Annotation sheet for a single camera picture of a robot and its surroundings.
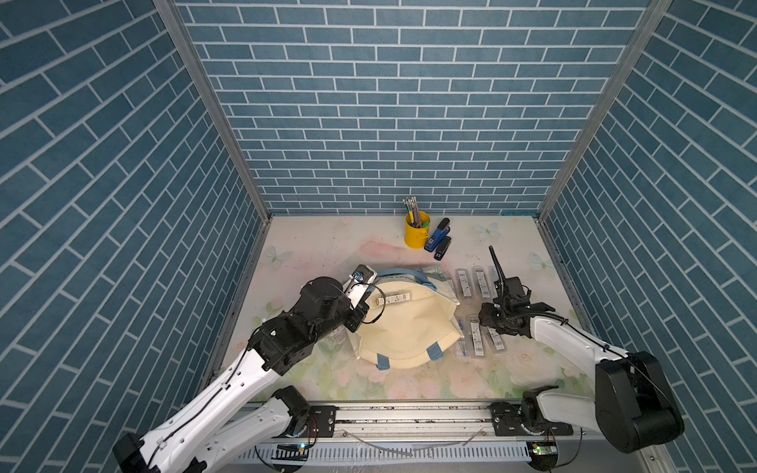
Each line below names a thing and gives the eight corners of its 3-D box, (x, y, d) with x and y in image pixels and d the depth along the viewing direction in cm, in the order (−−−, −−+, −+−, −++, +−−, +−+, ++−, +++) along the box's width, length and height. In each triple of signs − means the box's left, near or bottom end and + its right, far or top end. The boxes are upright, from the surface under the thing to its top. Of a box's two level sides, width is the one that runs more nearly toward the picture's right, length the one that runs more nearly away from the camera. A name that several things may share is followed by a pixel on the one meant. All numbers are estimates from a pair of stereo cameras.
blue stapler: (423, 248, 112) (425, 239, 108) (443, 226, 120) (445, 216, 116) (431, 253, 111) (433, 244, 107) (450, 229, 119) (452, 220, 115)
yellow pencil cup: (404, 248, 112) (405, 229, 104) (404, 231, 118) (405, 211, 110) (428, 248, 113) (431, 229, 104) (426, 231, 118) (429, 211, 110)
